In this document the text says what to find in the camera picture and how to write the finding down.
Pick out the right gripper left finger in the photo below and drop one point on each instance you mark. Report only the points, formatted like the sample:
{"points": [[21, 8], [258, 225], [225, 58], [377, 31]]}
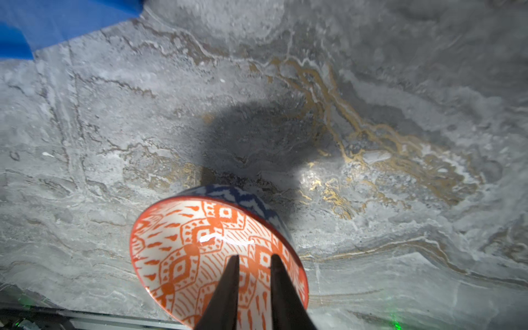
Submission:
{"points": [[221, 312]]}

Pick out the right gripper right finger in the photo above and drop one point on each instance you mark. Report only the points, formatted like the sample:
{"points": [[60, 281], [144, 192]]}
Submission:
{"points": [[288, 311]]}

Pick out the blue white patterned bowl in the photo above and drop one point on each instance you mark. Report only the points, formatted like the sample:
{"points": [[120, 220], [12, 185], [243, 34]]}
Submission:
{"points": [[180, 247]]}

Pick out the blue plastic bin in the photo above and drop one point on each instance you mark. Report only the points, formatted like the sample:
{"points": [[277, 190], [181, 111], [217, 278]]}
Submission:
{"points": [[28, 26]]}

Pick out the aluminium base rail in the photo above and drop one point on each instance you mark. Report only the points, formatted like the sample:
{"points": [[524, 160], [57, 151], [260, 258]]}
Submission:
{"points": [[29, 310]]}

